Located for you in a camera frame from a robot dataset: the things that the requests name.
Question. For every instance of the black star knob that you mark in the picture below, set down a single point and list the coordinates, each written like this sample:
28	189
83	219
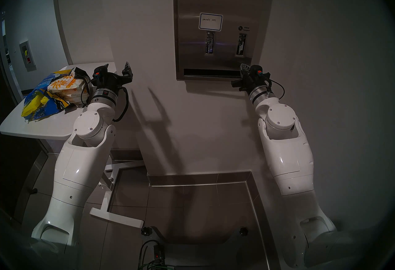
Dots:
146	231
243	231

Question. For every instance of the white table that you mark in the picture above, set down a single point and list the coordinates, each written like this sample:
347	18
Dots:
46	124

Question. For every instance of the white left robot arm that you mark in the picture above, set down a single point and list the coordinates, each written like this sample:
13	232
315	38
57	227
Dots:
83	161

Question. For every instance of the free tampon sticker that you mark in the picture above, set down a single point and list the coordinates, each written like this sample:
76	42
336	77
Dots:
240	28

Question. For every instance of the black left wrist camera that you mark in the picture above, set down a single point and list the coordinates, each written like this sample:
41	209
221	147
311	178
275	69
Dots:
99	72

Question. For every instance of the white label blue border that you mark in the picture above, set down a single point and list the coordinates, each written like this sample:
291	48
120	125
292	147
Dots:
210	24

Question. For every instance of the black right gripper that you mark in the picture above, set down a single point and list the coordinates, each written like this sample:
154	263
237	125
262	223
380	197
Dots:
253	83

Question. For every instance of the grey wall alarm box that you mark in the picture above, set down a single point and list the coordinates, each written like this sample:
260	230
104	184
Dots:
27	56

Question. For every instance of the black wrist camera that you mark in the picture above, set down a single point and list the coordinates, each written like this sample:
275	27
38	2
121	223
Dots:
257	71
99	72

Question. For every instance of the blue yellow pad package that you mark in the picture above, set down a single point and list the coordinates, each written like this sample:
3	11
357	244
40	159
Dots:
37	107

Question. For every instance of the orange floral pad package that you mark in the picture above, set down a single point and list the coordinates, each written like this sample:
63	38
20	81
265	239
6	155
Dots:
63	84

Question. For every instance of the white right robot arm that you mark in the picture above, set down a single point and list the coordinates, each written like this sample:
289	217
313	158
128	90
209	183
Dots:
287	155

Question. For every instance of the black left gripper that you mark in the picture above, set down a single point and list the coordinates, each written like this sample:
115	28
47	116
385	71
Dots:
109	81

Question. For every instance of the black pad package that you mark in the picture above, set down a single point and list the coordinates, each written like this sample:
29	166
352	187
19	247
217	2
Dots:
81	72

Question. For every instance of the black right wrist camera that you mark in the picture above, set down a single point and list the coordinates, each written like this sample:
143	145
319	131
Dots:
257	71

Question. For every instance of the dark robot base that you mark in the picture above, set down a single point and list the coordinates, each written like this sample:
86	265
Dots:
203	254

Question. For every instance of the black box red light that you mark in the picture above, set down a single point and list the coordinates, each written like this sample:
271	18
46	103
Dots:
158	252

